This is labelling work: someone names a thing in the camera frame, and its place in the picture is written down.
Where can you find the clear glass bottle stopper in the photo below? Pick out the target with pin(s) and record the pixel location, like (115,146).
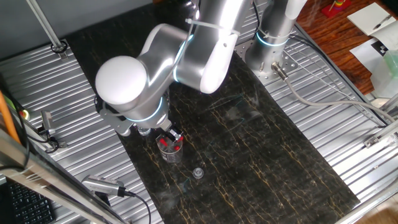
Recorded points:
(198,173)

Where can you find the red yellow emergency button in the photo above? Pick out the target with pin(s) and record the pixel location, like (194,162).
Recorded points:
(25,115)

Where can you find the grey clamp tool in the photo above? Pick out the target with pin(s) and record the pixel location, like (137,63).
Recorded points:
(47,119)

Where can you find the glass beaker holding droppers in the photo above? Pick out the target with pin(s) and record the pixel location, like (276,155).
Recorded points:
(170,157)

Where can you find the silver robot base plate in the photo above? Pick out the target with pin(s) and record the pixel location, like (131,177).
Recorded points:
(289,67)

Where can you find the dark pen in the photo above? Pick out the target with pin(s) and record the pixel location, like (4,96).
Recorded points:
(382,22)

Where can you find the dark marble pattern mat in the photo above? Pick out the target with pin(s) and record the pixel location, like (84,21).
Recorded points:
(248,171)

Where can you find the slanted aluminium post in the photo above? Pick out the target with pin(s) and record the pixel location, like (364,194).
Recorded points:
(44,21)

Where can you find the reddish brown wooden desk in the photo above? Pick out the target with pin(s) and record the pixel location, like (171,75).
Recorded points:
(329,37)

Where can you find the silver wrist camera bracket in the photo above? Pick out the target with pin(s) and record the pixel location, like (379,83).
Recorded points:
(116,123)

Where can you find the black keyboard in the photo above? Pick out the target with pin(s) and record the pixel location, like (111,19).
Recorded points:
(28,205)

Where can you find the aluminium frame profile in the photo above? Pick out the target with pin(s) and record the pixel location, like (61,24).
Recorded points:
(382,133)
(390,104)

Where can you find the translucent green plastic container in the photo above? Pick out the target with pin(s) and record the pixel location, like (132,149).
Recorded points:
(385,77)

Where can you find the black and silver camera bracket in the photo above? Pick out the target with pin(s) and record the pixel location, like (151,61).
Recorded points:
(46,131)

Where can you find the red-tipped metal tongs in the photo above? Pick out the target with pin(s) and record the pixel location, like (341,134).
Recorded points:
(176,148)

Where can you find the red bulb glass dropper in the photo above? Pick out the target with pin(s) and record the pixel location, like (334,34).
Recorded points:
(163,142)
(179,139)

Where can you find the aluminium frame beam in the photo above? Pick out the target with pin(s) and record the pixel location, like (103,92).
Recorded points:
(46,180)

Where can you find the white notebook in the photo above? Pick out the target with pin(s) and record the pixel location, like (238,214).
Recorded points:
(363,18)

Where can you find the white paper with black marker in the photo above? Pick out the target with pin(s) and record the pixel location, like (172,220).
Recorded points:
(367,56)

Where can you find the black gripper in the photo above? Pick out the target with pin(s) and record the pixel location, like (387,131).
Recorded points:
(168,129)

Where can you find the orange pole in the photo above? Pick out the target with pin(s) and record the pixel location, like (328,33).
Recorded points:
(7,121)

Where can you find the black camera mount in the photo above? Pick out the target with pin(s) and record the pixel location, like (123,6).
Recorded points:
(102,199)

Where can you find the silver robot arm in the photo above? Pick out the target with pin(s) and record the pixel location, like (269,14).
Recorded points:
(140,81)

